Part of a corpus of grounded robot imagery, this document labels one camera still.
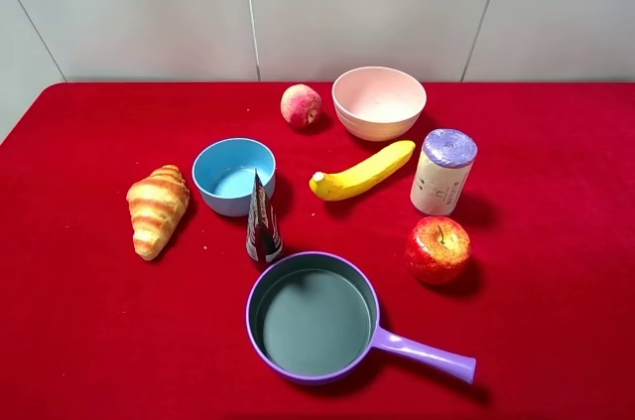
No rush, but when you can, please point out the red apple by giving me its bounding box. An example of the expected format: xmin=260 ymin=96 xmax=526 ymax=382
xmin=405 ymin=216 xmax=471 ymax=286

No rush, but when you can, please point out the yellow banana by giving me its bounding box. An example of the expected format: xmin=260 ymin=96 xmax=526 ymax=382
xmin=309 ymin=140 xmax=416 ymax=202

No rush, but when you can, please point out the fuzzy pink peach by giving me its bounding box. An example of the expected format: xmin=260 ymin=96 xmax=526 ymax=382
xmin=281 ymin=84 xmax=322 ymax=130

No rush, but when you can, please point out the black cone snack packet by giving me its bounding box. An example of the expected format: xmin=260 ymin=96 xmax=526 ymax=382
xmin=246 ymin=172 xmax=284 ymax=263

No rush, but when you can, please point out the light blue bowl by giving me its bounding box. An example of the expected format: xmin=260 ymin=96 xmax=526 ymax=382
xmin=191 ymin=138 xmax=277 ymax=216

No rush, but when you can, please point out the pink ribbed bowl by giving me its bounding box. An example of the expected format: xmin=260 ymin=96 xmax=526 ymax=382
xmin=331 ymin=67 xmax=428 ymax=142

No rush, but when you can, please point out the purple garbage bag roll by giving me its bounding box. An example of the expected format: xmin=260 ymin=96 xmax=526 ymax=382
xmin=410 ymin=128 xmax=477 ymax=216

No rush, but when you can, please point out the purple toy saucepan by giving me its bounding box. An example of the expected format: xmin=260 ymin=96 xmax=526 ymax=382
xmin=246 ymin=251 xmax=476 ymax=384

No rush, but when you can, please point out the golden brown croissant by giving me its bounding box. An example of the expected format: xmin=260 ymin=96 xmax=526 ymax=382
xmin=126 ymin=165 xmax=191 ymax=261

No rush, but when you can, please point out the red tablecloth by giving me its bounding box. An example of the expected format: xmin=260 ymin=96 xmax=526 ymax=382
xmin=1 ymin=82 xmax=634 ymax=419

